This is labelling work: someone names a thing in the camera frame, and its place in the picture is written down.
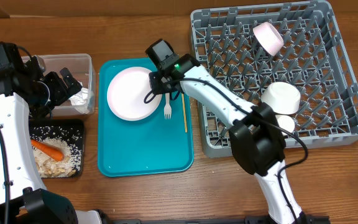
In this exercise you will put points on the small white cup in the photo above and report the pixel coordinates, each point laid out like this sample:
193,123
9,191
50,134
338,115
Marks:
285,122

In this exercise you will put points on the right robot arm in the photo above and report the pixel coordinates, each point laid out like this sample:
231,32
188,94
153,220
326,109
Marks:
257,141

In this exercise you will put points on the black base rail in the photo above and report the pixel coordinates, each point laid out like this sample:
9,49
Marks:
264,219

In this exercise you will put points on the white plastic spoon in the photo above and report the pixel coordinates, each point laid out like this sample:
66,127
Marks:
167,107

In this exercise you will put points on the large white plate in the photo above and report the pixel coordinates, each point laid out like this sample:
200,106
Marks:
127,91

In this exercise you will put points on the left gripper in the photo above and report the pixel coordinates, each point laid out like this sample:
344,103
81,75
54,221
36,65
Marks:
63,92

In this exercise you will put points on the wooden chopstick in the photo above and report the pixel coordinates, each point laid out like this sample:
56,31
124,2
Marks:
184,112

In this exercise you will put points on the clear plastic waste bin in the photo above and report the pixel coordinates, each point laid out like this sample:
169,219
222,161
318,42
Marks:
81,67

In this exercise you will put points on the orange carrot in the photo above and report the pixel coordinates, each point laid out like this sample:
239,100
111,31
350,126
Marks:
52,152

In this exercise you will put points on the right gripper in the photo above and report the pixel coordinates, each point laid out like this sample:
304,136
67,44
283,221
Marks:
155,86

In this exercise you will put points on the grey plastic dishwasher rack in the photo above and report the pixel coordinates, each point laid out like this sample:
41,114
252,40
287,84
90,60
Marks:
313,58

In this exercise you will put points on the white saucer plate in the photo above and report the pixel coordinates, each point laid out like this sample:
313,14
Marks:
282,97

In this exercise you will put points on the white tissue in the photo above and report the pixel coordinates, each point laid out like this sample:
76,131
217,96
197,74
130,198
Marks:
81,101

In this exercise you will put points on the black plastic tray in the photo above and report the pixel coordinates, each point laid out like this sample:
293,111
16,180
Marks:
61,122

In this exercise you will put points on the small white food bowl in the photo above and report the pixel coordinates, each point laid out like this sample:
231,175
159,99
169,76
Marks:
268,37

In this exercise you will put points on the rice food scraps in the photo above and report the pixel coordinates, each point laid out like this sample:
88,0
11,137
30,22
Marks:
68,140

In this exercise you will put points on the teal plastic serving tray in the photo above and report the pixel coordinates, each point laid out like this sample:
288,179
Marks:
153,145

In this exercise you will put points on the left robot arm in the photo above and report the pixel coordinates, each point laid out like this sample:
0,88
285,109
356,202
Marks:
25,93

